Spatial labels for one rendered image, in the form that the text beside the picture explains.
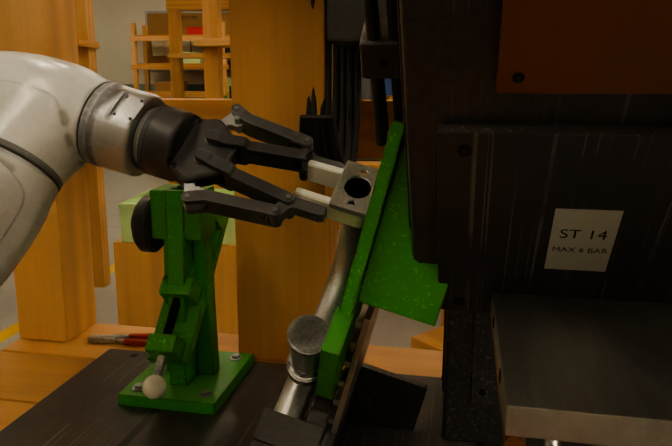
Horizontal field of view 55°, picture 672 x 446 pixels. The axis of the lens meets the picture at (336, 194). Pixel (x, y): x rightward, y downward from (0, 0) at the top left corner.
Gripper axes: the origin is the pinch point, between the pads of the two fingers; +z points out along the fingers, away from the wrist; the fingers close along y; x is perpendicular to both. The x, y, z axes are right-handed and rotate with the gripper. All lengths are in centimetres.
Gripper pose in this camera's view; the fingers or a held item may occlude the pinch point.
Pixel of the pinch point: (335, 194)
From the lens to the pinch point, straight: 63.9
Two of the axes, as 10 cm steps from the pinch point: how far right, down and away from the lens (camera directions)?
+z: 9.5, 2.9, -1.5
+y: 3.2, -7.9, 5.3
